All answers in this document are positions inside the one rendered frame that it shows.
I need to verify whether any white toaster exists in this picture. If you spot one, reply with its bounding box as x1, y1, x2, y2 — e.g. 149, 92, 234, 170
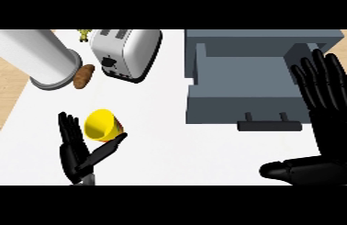
89, 29, 164, 84

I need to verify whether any small yellow-green figurine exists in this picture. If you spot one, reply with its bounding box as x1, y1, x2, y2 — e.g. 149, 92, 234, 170
76, 29, 93, 43

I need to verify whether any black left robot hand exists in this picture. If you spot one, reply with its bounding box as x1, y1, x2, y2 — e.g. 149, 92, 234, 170
58, 111, 129, 186

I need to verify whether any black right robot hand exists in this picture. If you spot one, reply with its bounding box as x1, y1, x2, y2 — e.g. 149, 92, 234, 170
257, 48, 347, 186

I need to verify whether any yellow cup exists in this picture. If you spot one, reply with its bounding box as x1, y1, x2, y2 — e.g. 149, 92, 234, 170
84, 108, 126, 143

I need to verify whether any grey open drawer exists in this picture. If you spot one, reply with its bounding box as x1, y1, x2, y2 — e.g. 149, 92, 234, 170
183, 29, 346, 125

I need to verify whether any white cylindrical canister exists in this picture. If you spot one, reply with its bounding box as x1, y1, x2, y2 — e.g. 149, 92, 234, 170
0, 29, 84, 91

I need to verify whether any dark grey drawer handle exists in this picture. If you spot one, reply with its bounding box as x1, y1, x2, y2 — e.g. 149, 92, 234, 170
236, 112, 304, 132

